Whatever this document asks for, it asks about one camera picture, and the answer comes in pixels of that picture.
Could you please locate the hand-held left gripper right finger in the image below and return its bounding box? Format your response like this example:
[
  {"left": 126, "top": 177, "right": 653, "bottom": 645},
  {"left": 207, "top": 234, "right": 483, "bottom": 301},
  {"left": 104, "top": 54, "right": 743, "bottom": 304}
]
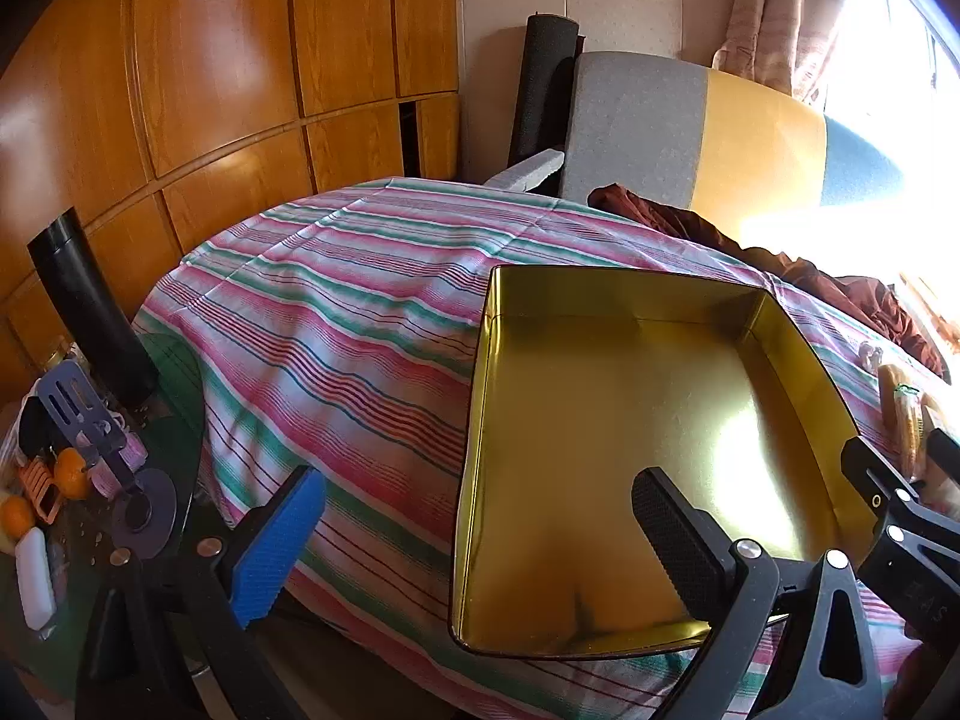
[{"left": 631, "top": 467, "right": 890, "bottom": 720}]

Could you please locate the dark red duvet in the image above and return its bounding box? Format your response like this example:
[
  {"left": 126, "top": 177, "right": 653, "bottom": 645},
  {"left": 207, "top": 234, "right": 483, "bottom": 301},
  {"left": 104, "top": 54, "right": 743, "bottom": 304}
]
[{"left": 589, "top": 184, "right": 950, "bottom": 380}]

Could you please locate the dark glass side table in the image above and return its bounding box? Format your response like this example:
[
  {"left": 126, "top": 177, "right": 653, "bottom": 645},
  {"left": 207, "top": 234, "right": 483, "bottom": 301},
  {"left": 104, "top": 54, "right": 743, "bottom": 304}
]
[{"left": 0, "top": 330, "right": 226, "bottom": 698}]

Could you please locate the grey yellow blue headboard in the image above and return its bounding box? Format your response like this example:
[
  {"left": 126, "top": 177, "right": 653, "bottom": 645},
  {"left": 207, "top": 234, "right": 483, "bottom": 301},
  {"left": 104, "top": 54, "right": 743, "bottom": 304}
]
[{"left": 559, "top": 51, "right": 908, "bottom": 211}]

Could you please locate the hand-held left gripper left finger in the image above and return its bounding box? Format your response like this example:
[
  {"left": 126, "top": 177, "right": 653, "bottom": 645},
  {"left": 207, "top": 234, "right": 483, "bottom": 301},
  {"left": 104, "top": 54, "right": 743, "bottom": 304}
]
[{"left": 75, "top": 465, "right": 329, "bottom": 720}]

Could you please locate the orange fruit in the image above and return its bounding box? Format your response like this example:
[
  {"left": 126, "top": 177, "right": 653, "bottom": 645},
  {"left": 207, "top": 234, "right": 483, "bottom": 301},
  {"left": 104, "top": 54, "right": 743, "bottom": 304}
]
[
  {"left": 0, "top": 496, "right": 37, "bottom": 542},
  {"left": 54, "top": 448, "right": 91, "bottom": 502}
]

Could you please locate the wooden wardrobe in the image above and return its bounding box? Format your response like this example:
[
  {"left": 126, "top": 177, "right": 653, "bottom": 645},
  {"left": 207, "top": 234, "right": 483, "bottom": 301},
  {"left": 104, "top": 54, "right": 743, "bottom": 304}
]
[{"left": 0, "top": 0, "right": 462, "bottom": 406}]

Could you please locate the grey slotted spatula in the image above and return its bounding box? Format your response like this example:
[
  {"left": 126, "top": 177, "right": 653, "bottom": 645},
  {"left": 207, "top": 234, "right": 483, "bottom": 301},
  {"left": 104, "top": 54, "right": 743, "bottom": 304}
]
[{"left": 39, "top": 360, "right": 147, "bottom": 492}]

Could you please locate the window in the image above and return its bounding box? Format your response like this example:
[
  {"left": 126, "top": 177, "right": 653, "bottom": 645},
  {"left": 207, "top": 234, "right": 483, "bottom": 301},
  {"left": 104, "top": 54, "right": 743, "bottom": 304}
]
[{"left": 821, "top": 0, "right": 960, "bottom": 136}]

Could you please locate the green-edged cracker packet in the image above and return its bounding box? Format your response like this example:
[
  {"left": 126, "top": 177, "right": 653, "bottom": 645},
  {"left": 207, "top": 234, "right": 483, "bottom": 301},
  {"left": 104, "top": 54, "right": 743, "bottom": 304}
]
[{"left": 879, "top": 364, "right": 927, "bottom": 481}]

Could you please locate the white plastic case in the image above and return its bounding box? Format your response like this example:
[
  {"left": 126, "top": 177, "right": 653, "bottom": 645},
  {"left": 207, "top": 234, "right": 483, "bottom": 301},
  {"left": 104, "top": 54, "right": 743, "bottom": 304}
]
[{"left": 15, "top": 529, "right": 58, "bottom": 631}]

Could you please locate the grey disc with hole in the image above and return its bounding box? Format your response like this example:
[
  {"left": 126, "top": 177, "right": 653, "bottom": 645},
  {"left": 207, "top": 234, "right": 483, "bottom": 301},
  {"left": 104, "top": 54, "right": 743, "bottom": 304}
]
[{"left": 111, "top": 469, "right": 179, "bottom": 559}]

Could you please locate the orange plastic peeler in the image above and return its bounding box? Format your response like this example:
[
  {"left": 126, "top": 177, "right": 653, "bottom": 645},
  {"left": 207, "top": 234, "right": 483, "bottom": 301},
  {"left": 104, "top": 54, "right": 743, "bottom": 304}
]
[{"left": 21, "top": 461, "right": 65, "bottom": 524}]

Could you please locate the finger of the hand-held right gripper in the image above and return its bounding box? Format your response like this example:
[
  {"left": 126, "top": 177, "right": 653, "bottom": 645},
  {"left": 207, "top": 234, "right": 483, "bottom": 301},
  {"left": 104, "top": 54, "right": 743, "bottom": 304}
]
[
  {"left": 926, "top": 427, "right": 960, "bottom": 500},
  {"left": 840, "top": 435, "right": 927, "bottom": 541}
]

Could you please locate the black cylindrical flask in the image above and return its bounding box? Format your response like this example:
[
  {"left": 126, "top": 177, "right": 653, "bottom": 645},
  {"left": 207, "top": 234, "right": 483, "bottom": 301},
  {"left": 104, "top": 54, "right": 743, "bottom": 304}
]
[{"left": 28, "top": 208, "right": 160, "bottom": 407}]

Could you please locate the maroon and gold tin box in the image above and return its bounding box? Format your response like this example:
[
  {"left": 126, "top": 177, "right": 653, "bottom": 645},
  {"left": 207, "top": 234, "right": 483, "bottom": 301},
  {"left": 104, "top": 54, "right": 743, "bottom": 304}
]
[{"left": 448, "top": 264, "right": 875, "bottom": 662}]

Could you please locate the beige patterned curtain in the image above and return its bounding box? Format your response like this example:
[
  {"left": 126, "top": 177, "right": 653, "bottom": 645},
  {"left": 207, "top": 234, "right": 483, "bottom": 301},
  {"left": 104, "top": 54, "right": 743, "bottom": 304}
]
[{"left": 711, "top": 0, "right": 852, "bottom": 102}]

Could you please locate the black foam roll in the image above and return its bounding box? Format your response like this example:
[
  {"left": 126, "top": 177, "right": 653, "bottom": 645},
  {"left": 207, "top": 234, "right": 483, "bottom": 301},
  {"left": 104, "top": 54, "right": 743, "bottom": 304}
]
[{"left": 508, "top": 13, "right": 582, "bottom": 170}]

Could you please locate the grey padded bed rail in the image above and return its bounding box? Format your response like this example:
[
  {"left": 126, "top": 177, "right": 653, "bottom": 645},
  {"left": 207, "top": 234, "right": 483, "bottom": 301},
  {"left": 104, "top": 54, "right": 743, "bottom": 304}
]
[{"left": 484, "top": 150, "right": 565, "bottom": 194}]

